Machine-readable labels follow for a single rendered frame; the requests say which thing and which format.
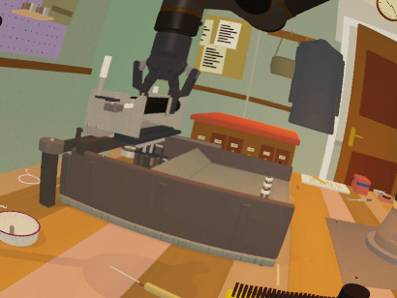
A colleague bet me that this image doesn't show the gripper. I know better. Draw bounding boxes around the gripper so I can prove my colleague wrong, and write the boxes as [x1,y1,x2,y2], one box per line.
[132,31,201,115]

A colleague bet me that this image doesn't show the black platen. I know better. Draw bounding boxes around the black platen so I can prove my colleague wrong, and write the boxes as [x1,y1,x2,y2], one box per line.
[143,96,182,115]

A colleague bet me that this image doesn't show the brown latch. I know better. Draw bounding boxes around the brown latch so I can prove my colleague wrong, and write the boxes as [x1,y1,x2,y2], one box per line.
[103,102,136,113]

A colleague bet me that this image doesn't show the white carriage return lever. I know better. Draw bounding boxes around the white carriage return lever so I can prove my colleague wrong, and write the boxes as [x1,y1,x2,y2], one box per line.
[97,54,113,95]

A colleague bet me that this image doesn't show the brown typewriter body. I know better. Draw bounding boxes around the brown typewriter body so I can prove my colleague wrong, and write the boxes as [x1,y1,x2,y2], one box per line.
[59,134,295,268]

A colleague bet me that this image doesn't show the white typewriter keys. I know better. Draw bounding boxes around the white typewriter keys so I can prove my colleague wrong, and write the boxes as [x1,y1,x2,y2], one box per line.
[259,175,275,198]

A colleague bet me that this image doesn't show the cork notice board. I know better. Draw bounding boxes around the cork notice board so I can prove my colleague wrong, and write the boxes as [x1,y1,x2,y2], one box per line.
[193,14,254,81]

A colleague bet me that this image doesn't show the dark type bars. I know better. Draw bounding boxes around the dark type bars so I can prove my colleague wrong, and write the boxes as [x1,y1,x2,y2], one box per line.
[133,142,169,169]

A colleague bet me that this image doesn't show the white ribbon spool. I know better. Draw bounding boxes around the white ribbon spool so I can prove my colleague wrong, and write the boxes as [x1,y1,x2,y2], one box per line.
[120,145,138,160]

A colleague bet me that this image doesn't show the orange topped drawer cabinet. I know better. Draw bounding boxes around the orange topped drawer cabinet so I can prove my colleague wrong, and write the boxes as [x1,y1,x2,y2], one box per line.
[189,111,301,167]

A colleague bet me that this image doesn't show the olive hanging bag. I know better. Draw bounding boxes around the olive hanging bag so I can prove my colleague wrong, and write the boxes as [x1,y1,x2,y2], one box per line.
[269,33,297,79]

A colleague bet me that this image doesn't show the olive box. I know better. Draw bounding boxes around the olive box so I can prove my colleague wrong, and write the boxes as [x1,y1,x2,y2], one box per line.
[41,0,80,27]

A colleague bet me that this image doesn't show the brown coat rack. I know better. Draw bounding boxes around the brown coat rack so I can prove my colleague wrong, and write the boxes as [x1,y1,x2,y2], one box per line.
[267,29,320,44]

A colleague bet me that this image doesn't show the purple pegboard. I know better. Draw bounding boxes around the purple pegboard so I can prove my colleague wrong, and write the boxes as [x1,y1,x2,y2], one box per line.
[0,0,71,60]

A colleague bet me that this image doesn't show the tan pegboard shelf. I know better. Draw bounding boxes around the tan pegboard shelf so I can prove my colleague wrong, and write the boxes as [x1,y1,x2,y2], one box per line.
[12,2,55,22]

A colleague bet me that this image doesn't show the grey hanging coat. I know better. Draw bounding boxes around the grey hanging coat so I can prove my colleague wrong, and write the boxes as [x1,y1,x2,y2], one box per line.
[288,39,346,135]

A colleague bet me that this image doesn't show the white paper pad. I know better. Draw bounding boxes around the white paper pad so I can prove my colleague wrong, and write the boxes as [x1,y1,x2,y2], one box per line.
[300,172,351,195]

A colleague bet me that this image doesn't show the white round tin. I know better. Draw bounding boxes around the white round tin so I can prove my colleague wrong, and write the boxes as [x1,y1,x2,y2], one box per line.
[0,210,42,248]

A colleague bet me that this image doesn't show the brown door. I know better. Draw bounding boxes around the brown door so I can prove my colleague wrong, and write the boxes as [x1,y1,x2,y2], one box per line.
[333,22,397,198]

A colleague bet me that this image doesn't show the red box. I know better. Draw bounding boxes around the red box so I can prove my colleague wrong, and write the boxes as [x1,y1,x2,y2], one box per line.
[351,172,373,196]

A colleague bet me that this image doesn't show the black bristle brush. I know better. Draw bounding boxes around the black bristle brush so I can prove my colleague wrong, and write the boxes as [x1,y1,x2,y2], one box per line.
[224,282,337,298]

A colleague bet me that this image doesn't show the pink tape dispenser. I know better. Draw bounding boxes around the pink tape dispenser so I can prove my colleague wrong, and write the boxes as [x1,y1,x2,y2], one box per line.
[373,188,396,205]

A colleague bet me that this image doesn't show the brown flat sheet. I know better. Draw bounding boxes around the brown flat sheet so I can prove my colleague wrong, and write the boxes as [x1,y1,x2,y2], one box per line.
[324,216,397,291]

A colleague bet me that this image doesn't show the black round knob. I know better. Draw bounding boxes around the black round knob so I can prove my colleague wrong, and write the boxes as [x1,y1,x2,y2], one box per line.
[335,283,372,298]

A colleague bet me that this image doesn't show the grey pull cord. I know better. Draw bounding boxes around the grey pull cord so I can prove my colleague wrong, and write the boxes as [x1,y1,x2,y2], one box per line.
[242,30,262,120]

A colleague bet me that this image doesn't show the dark carriage rail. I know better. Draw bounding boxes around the dark carriage rail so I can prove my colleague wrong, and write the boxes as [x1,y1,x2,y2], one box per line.
[62,125,182,157]

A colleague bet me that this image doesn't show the brown wall rail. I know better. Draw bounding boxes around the brown wall rail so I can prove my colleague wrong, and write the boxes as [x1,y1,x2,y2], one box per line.
[0,56,293,113]

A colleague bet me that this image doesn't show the brown margin stop post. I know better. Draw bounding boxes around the brown margin stop post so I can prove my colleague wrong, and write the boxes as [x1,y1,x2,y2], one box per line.
[38,136,66,208]

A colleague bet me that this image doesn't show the white string loop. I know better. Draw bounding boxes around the white string loop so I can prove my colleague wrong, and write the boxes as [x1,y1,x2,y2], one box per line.
[16,167,42,186]

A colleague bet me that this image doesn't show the yellow door handle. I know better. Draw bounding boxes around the yellow door handle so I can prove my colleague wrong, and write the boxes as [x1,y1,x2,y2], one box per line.
[347,127,364,148]

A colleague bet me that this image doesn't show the yellow handled awl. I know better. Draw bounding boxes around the yellow handled awl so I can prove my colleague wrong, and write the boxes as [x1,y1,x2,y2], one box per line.
[108,264,182,298]

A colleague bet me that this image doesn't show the white wall clock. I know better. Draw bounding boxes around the white wall clock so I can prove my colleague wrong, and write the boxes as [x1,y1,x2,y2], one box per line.
[375,0,397,22]

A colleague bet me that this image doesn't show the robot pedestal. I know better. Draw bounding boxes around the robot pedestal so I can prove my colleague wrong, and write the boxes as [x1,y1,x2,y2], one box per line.
[365,193,397,267]

